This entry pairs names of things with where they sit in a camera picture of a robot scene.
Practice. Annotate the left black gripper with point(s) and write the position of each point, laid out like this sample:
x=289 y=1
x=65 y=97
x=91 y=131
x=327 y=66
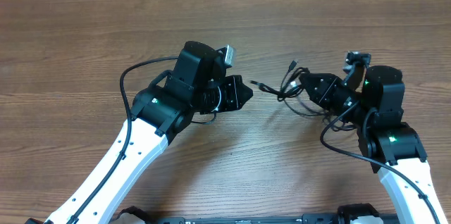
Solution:
x=232 y=84

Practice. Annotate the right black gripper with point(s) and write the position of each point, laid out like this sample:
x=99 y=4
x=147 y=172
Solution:
x=328 y=84

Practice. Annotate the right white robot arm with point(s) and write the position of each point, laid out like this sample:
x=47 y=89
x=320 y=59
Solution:
x=391 y=146

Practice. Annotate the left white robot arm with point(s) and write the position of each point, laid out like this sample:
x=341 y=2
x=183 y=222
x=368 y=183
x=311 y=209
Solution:
x=197 y=84

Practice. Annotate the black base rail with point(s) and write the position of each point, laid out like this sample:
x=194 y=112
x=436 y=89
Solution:
x=353 y=213

